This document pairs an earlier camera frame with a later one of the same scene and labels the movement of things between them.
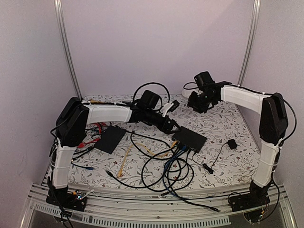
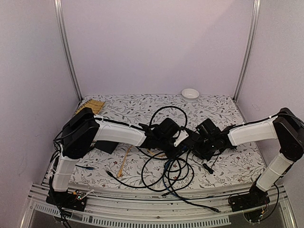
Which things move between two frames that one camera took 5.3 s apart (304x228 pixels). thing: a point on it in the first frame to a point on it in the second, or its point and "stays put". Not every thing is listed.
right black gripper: (191, 103) to (196, 149)
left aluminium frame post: (59, 16) stays put
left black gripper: (168, 130) to (173, 154)
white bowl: (186, 93) stays put
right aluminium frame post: (254, 20) stays put
